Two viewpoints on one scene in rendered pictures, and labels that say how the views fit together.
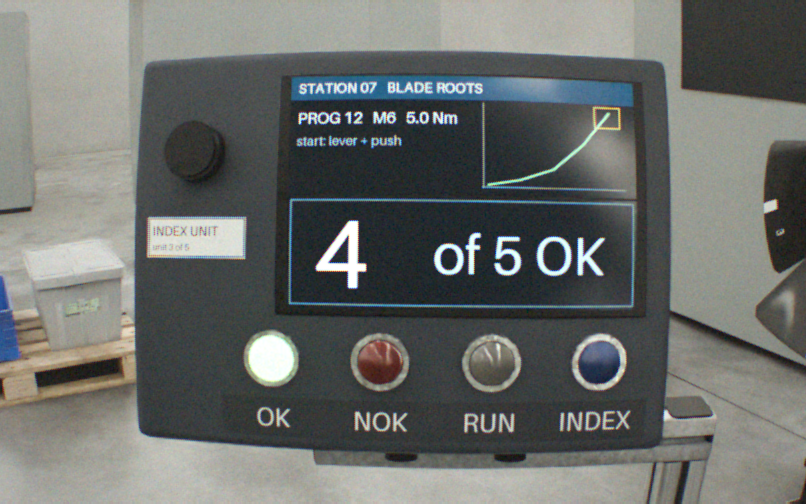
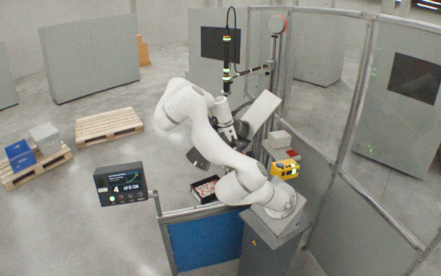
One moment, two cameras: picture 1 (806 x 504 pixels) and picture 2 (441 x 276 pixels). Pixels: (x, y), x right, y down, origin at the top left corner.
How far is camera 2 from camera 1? 0.98 m
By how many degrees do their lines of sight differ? 25
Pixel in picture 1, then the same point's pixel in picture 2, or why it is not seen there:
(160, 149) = (97, 183)
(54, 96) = (15, 58)
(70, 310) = (47, 145)
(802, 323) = (192, 158)
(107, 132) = (35, 67)
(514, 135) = (128, 177)
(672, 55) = (198, 47)
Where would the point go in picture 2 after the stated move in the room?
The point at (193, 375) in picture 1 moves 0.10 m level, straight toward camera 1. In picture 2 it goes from (105, 201) to (111, 213)
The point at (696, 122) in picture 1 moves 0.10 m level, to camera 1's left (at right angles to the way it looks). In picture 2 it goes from (205, 65) to (199, 66)
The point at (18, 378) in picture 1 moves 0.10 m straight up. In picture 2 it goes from (38, 168) to (36, 162)
